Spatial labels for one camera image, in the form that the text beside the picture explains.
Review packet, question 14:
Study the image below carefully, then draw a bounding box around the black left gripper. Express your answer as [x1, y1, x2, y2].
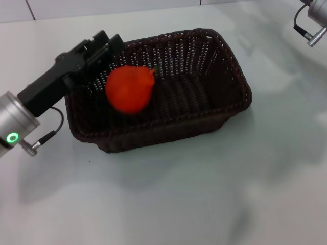
[17, 30, 126, 118]

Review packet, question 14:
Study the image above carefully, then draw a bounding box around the orange mandarin fruit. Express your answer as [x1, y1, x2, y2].
[105, 65, 157, 116]

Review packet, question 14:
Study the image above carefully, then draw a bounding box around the dark brown woven basket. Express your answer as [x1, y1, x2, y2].
[65, 28, 253, 154]

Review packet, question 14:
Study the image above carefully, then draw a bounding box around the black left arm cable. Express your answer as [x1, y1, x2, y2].
[20, 107, 65, 157]

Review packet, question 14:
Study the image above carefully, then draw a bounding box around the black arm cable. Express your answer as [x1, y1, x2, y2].
[293, 3, 327, 48]
[20, 107, 65, 157]

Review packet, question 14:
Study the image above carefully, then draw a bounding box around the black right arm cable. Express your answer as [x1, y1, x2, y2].
[293, 3, 327, 48]

